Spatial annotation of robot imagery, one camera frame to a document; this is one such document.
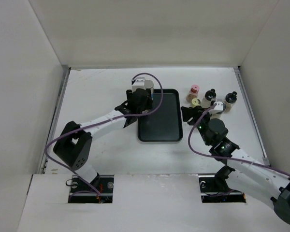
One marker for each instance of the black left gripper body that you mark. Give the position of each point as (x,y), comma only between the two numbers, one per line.
(147,107)

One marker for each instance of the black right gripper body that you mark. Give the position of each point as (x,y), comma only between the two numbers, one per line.
(204,109)

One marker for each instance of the tall jar silver lid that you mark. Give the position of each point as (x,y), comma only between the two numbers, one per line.
(149,85)

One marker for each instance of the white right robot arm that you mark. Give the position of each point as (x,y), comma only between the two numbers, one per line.
(240,171)

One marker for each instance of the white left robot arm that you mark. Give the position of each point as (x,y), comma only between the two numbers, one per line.
(74,149)

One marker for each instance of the yellow cap spice bottle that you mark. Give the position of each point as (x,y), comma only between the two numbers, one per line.
(195,102)

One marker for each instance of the black pump bottle left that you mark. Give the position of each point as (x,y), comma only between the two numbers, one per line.
(210,96)

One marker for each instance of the black pump bottle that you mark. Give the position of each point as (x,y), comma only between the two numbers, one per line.
(230,100)
(210,96)

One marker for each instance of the pink cap spice bottle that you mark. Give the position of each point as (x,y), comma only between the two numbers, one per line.
(193,93)

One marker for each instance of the black rectangular tray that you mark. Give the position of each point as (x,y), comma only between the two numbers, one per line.
(165,125)

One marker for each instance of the black pump bottle right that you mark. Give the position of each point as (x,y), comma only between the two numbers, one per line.
(230,100)

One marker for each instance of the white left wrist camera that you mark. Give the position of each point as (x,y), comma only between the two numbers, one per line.
(137,83)

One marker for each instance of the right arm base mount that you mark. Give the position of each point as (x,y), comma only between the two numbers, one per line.
(214,189)

